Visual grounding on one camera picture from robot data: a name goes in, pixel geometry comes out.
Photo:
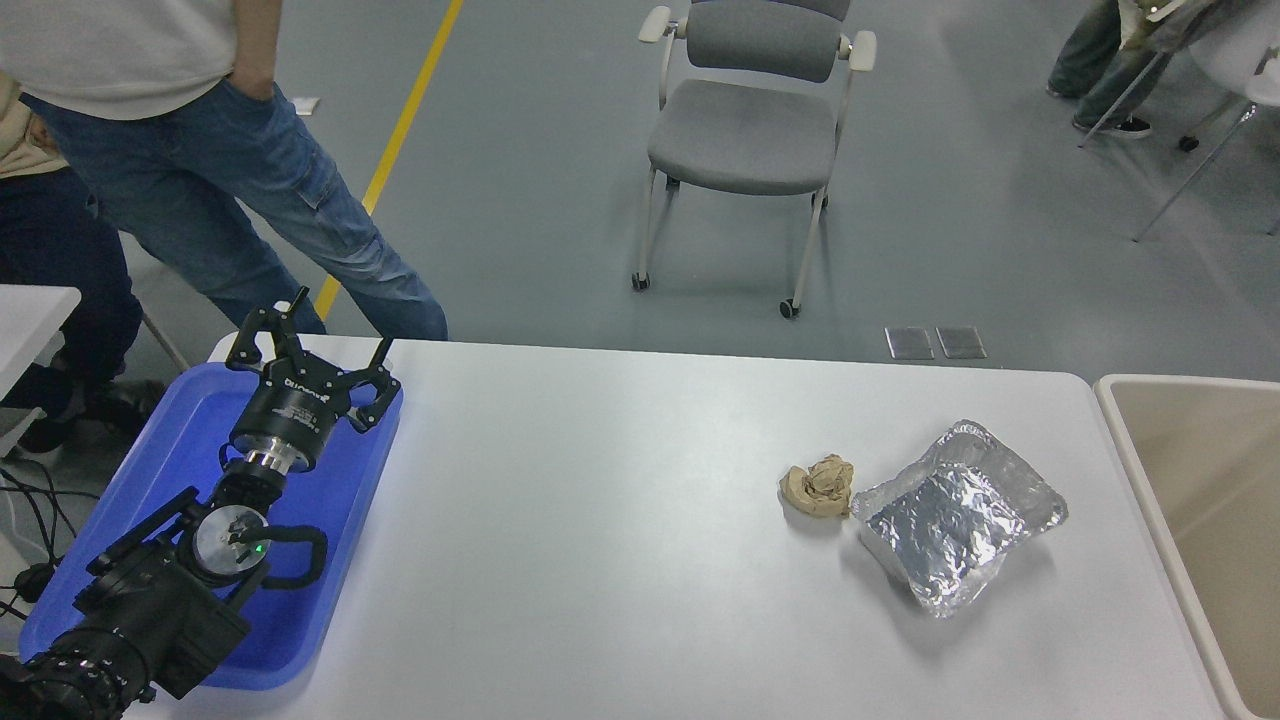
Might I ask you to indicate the blue plastic tray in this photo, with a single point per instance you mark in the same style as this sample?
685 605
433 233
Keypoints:
170 430

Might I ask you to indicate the grey office chair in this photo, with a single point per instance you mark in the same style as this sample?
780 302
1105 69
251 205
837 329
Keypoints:
745 140

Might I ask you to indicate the clear floor plate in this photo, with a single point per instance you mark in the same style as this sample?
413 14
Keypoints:
961 342
909 342

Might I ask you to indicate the crumpled silver foil tray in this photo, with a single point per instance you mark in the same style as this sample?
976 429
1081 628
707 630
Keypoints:
950 520

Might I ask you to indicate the large pale dustbin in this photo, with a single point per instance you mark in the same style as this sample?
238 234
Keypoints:
1220 500

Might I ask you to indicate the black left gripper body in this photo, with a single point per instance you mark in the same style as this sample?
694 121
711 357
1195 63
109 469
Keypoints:
288 413

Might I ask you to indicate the standing person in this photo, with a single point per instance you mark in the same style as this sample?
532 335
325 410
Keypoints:
200 170

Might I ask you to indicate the small white side table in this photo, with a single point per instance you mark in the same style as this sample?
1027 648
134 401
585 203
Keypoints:
30 320

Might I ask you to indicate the white frame wheeled chair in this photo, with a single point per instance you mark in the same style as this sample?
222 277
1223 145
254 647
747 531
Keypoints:
165 342

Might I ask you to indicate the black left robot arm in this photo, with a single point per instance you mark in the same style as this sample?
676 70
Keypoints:
150 610

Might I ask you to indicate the olive bag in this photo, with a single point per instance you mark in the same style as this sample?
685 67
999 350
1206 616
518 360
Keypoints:
1165 20

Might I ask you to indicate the crumpled tan paper ball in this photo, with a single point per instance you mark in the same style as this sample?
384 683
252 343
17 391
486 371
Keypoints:
820 487

